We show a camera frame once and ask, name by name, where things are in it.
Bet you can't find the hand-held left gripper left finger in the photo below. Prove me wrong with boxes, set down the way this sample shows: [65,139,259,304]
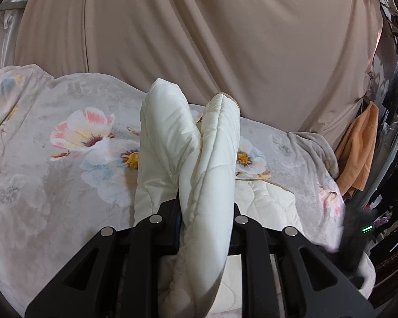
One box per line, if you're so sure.
[25,200,182,318]

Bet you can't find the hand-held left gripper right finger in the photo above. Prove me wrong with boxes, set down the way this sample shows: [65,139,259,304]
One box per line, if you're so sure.
[230,204,376,318]

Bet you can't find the cream quilted jacket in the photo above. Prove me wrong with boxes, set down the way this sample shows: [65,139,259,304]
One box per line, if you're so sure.
[133,78,310,318]

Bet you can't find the white satin curtain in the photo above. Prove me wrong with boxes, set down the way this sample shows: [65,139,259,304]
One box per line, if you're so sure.
[0,0,29,70]

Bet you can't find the floral fleece blanket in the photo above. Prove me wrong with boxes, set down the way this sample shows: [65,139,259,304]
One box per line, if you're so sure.
[0,64,376,318]

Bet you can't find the orange hanging cloth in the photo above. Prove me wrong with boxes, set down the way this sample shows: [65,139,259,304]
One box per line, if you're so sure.
[334,101,379,200]

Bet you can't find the beige backdrop cloth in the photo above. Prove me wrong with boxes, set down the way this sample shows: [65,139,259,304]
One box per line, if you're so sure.
[15,0,385,146]

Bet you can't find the dark hanging clothes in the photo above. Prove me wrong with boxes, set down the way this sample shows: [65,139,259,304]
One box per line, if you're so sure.
[365,23,398,275]

